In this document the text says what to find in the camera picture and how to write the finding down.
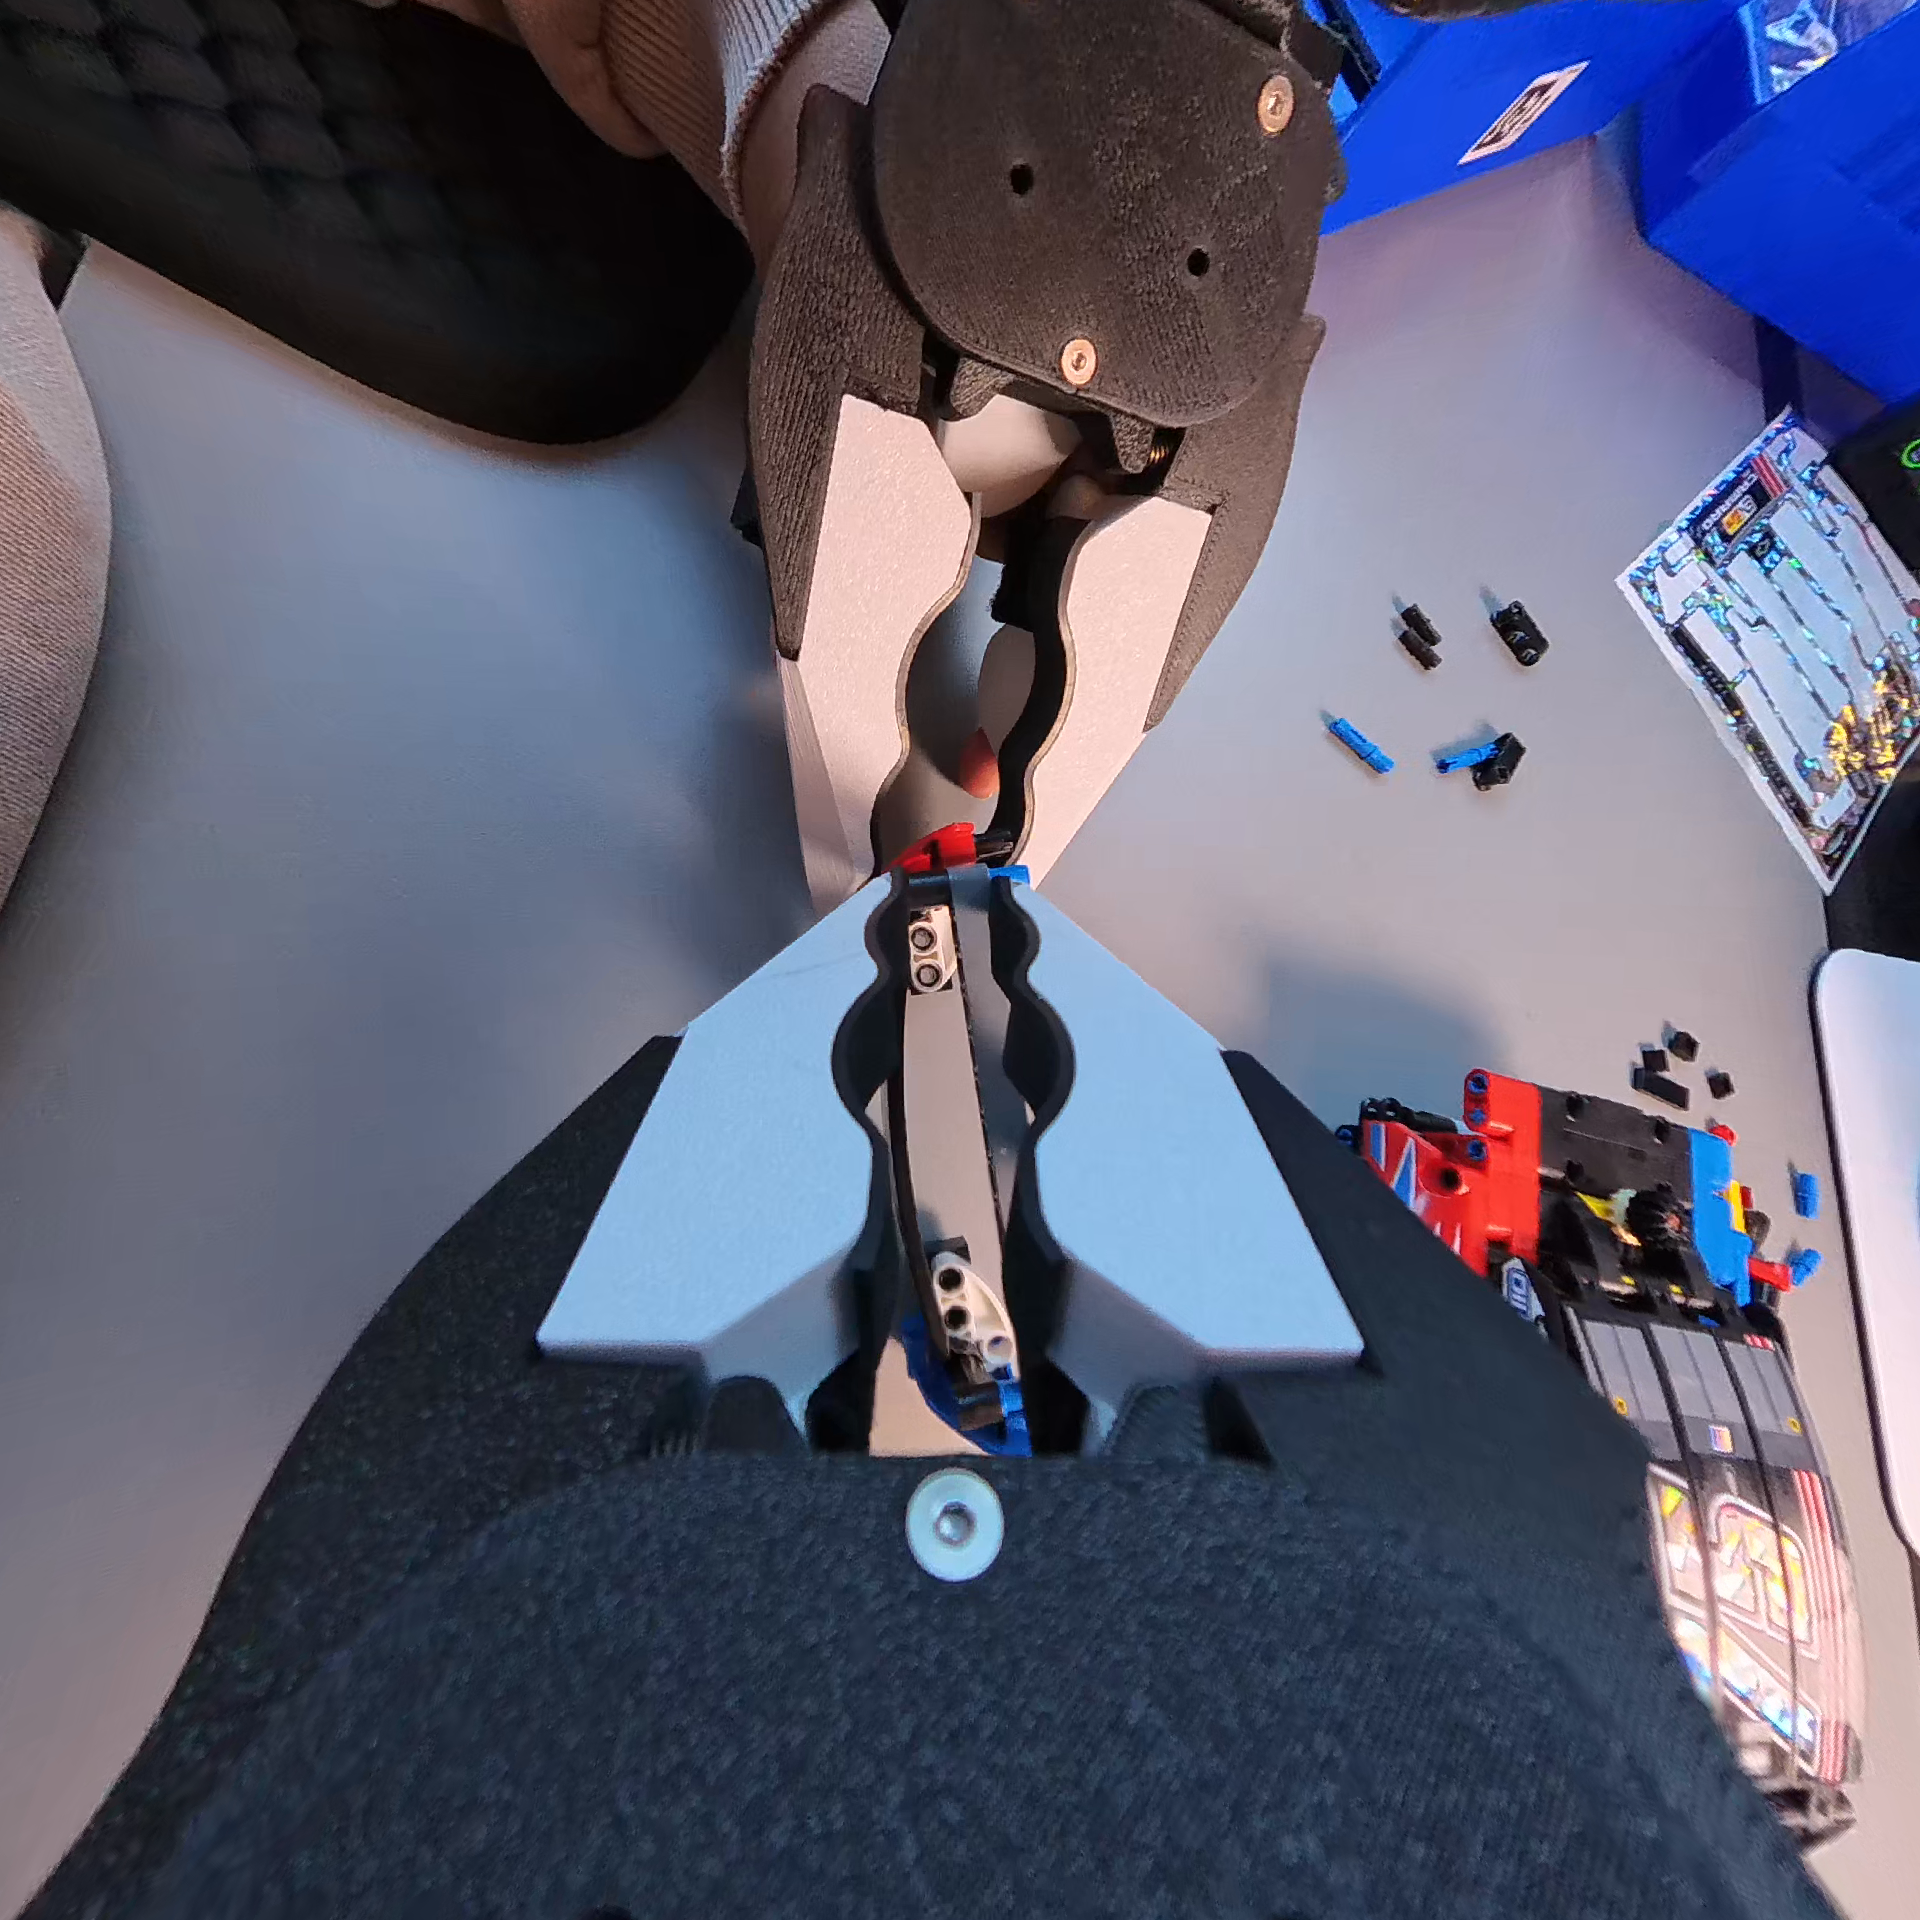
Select long grey lego beam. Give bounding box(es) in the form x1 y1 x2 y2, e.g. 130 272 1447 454
901 960 1008 1253

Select person's left forearm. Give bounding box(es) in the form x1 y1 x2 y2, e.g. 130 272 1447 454
375 0 901 236

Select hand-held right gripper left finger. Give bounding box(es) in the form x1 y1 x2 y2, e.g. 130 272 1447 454
536 871 904 1453

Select black desk mat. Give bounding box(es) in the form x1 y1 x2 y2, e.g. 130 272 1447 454
1822 838 1920 962

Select shiny sticker sheet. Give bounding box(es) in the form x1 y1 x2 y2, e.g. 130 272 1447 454
1615 405 1920 895

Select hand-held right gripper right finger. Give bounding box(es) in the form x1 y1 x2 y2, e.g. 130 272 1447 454
990 877 1371 1453

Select black lego spoiler assembly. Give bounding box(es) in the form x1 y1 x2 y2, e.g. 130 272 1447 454
869 823 1043 1461

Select black wrist rest pad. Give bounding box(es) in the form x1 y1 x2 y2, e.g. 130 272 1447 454
0 0 753 448

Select red white blue lego car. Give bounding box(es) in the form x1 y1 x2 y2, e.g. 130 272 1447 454
1336 1069 1870 1850

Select clear plastic bags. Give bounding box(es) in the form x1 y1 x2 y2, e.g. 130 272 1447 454
1740 0 1852 95

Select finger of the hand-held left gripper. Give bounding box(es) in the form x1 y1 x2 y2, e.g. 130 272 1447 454
984 492 1217 877
778 391 987 921

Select blue storage bin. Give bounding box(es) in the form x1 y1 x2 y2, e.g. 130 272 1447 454
1636 0 1920 408

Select black power bank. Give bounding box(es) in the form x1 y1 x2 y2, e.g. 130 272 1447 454
1829 391 1920 545

